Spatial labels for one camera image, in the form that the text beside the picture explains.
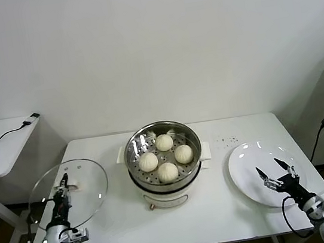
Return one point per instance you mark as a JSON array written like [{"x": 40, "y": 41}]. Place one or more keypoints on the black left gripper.
[{"x": 61, "y": 206}]

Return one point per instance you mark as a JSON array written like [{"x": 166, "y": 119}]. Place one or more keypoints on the white side table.
[{"x": 3, "y": 150}]

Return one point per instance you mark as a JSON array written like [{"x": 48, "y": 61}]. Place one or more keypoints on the white round plate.
[{"x": 246, "y": 161}]

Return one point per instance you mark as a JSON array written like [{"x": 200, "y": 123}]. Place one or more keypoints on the stainless steel steamer basket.
[{"x": 135, "y": 149}]

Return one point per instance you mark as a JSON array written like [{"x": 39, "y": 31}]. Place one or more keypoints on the scattered dark crumbs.
[{"x": 233, "y": 139}]

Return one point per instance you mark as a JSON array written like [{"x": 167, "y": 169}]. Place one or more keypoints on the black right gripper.
[{"x": 295, "y": 188}]

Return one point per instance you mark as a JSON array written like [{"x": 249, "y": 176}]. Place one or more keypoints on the white steamed baozi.
[
  {"x": 148, "y": 162},
  {"x": 183, "y": 154},
  {"x": 167, "y": 172},
  {"x": 164, "y": 142}
]

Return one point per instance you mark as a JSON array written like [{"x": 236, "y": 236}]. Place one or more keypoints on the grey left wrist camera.
[{"x": 78, "y": 235}]

